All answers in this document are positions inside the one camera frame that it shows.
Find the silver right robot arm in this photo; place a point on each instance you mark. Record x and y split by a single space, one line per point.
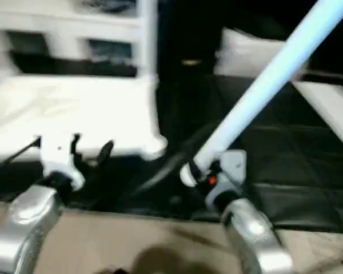
254 234

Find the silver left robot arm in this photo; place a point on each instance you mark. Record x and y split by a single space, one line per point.
28 222

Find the white plastic table top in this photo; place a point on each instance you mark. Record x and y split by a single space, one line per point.
68 114

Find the black work mat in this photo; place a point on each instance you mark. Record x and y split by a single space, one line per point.
183 194

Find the small yellow label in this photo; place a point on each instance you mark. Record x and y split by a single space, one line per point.
191 61

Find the white plastic table leg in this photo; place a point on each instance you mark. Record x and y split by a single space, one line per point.
148 40
268 80

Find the white cabinet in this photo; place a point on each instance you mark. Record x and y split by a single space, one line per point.
57 34

